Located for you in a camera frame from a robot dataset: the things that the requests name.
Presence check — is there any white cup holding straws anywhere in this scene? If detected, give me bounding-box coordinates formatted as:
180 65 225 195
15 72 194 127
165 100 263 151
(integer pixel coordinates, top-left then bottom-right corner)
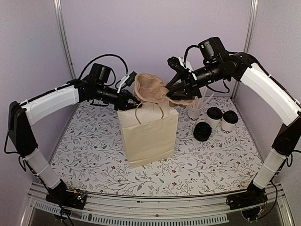
188 106 201 122

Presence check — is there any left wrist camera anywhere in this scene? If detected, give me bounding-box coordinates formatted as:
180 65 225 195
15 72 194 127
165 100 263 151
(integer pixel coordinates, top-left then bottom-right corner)
117 71 137 93

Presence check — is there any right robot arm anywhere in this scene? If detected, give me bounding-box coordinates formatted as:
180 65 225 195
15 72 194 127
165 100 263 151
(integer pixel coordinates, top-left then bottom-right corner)
166 37 301 205

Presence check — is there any aluminium front rail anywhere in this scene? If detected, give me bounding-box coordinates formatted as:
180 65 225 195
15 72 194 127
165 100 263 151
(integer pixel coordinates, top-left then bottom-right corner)
21 183 297 226

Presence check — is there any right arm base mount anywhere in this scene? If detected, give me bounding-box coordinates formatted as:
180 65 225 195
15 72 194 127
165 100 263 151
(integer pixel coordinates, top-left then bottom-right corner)
226 184 268 221

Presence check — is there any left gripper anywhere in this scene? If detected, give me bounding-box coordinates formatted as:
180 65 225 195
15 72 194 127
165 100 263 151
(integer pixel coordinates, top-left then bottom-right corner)
96 84 143 111

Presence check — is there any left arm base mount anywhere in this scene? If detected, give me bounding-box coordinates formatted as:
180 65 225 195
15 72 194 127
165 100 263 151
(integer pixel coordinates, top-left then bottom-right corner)
46 188 87 210

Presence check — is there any floral table mat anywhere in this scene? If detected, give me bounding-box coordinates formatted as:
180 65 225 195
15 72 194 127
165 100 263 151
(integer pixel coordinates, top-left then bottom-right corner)
51 102 262 197

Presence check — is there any right aluminium frame post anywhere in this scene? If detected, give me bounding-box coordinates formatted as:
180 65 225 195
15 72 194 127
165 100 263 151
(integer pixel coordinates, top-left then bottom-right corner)
231 0 259 101

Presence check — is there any brown cardboard cup carrier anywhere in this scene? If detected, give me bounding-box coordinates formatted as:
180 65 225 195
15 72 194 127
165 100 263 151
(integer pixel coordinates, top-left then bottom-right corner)
133 73 196 107

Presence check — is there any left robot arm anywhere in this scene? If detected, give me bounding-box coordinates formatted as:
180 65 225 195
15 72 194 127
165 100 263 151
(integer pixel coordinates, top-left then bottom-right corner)
5 59 139 204

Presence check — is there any kraft paper bag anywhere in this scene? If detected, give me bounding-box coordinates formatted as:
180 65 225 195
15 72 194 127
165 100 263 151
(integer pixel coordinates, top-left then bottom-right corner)
117 101 179 169

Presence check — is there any white paper cup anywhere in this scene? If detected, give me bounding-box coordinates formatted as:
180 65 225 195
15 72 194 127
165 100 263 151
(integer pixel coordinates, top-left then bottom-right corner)
206 116 221 130
221 120 235 134

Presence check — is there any left aluminium frame post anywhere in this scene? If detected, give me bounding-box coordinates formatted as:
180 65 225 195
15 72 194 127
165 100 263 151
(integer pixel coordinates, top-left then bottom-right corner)
53 0 76 79

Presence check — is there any aluminium frame post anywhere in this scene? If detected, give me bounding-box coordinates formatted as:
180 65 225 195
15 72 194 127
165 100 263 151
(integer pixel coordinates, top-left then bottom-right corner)
53 0 76 79
231 0 259 101

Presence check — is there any stack of black lids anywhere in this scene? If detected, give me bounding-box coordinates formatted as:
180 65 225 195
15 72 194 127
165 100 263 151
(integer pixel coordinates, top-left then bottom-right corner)
193 121 212 142

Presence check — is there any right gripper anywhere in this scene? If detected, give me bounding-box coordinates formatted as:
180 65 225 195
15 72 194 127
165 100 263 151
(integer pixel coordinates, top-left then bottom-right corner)
165 60 229 98

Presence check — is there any bundle of wrapped white straws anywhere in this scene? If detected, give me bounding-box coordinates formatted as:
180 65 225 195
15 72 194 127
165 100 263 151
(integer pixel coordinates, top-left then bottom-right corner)
192 87 215 109

